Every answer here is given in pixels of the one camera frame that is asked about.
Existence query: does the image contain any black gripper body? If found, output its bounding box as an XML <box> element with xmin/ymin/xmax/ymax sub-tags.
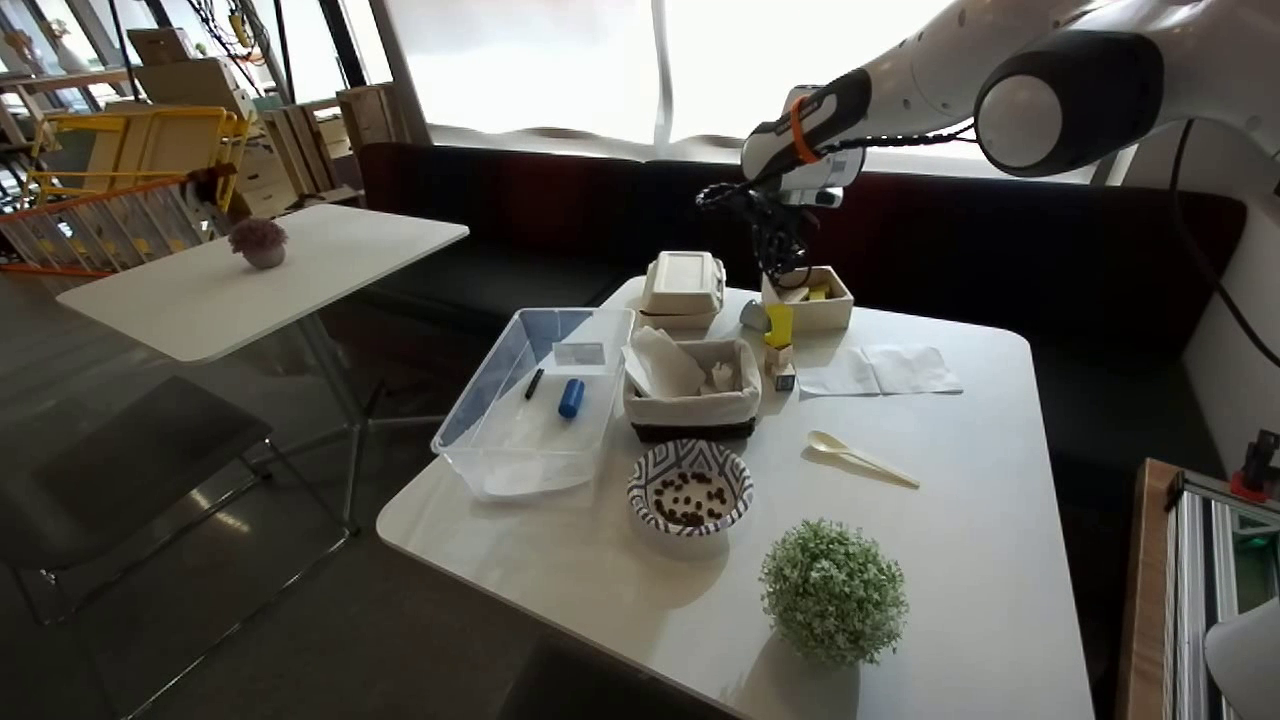
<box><xmin>692</xmin><ymin>175</ymin><xmax>825</xmax><ymax>260</ymax></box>

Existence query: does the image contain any square wooden box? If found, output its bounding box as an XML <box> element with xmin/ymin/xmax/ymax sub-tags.
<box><xmin>759</xmin><ymin>260</ymin><xmax>860</xmax><ymax>340</ymax></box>

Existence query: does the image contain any white clamshell takeout box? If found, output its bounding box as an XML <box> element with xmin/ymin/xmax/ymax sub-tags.
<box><xmin>638</xmin><ymin>249</ymin><xmax>738</xmax><ymax>340</ymax></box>

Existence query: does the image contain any crumpled white paper sheet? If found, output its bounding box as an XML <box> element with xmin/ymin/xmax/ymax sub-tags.
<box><xmin>620</xmin><ymin>319</ymin><xmax>765</xmax><ymax>405</ymax></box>

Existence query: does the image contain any creased white napkin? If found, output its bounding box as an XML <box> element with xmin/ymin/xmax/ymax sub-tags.
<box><xmin>797</xmin><ymin>340</ymin><xmax>969</xmax><ymax>405</ymax></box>

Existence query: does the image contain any cream plastic spoon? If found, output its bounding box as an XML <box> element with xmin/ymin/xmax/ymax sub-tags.
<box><xmin>799</xmin><ymin>429</ymin><xmax>924</xmax><ymax>494</ymax></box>

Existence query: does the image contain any white label card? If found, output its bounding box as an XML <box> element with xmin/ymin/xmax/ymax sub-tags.
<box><xmin>547</xmin><ymin>340</ymin><xmax>611</xmax><ymax>374</ymax></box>

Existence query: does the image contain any dark upholstered bench sofa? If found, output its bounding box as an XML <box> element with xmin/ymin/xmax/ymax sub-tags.
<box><xmin>347</xmin><ymin>135</ymin><xmax>1252</xmax><ymax>494</ymax></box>

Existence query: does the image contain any small blue object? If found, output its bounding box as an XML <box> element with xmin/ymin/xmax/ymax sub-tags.
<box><xmin>551</xmin><ymin>377</ymin><xmax>592</xmax><ymax>429</ymax></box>

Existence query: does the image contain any dark beans pile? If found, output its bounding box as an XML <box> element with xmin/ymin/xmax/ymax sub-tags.
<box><xmin>657</xmin><ymin>469</ymin><xmax>732</xmax><ymax>529</ymax></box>

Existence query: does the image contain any clear plastic storage bin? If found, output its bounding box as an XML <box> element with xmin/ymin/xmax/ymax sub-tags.
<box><xmin>428</xmin><ymin>305</ymin><xmax>634</xmax><ymax>504</ymax></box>

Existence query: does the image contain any green ball plant in pot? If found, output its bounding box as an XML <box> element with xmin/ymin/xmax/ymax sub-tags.
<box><xmin>757</xmin><ymin>517</ymin><xmax>918</xmax><ymax>674</ymax></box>

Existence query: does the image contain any wooden base board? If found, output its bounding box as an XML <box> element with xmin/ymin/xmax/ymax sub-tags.
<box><xmin>1122</xmin><ymin>458</ymin><xmax>1192</xmax><ymax>720</ymax></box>

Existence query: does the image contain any orange and black clamp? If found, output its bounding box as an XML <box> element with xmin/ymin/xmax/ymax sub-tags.
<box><xmin>1226</xmin><ymin>423</ymin><xmax>1280</xmax><ymax>510</ymax></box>

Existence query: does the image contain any white side table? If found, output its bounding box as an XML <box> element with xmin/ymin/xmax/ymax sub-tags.
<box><xmin>53</xmin><ymin>195</ymin><xmax>478</xmax><ymax>544</ymax></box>

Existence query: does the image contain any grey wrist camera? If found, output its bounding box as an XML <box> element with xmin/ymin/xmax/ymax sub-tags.
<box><xmin>785</xmin><ymin>141</ymin><xmax>872</xmax><ymax>217</ymax></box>

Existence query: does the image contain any long black cable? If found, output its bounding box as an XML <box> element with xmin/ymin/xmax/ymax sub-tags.
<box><xmin>1163</xmin><ymin>115</ymin><xmax>1280</xmax><ymax>380</ymax></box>

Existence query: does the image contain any aluminium profile frame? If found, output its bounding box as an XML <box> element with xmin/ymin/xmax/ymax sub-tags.
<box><xmin>1163</xmin><ymin>469</ymin><xmax>1280</xmax><ymax>720</ymax></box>

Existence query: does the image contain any yellow metal frame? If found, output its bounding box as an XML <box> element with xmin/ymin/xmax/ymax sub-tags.
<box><xmin>19</xmin><ymin>102</ymin><xmax>261</xmax><ymax>221</ymax></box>

